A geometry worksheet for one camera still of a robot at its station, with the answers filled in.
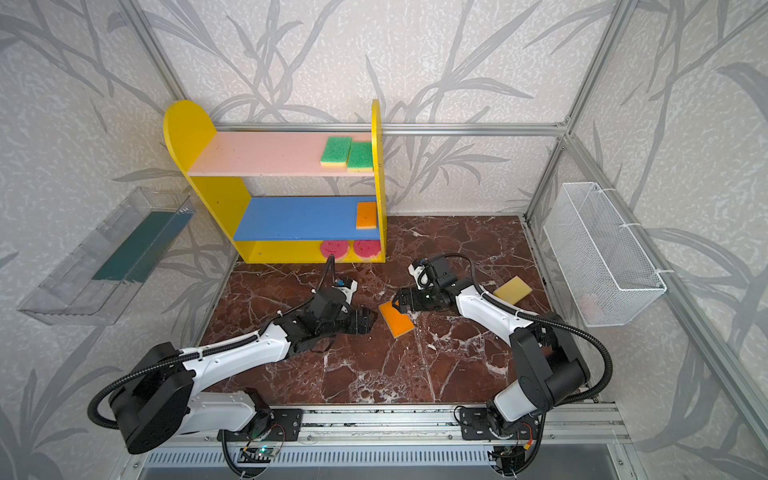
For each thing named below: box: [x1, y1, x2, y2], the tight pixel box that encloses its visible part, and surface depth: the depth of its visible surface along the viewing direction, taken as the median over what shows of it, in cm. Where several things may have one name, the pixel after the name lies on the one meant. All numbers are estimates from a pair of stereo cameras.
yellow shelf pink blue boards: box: [164, 100, 387, 264], surface depth 90 cm
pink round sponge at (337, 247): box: [320, 240, 349, 259], surface depth 107 cm
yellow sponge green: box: [347, 141, 374, 173], surface depth 78 cm
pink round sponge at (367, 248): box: [354, 240, 381, 258], surface depth 107 cm
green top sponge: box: [320, 136, 352, 167], surface depth 80 cm
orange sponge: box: [356, 201, 377, 229], surface depth 101 cm
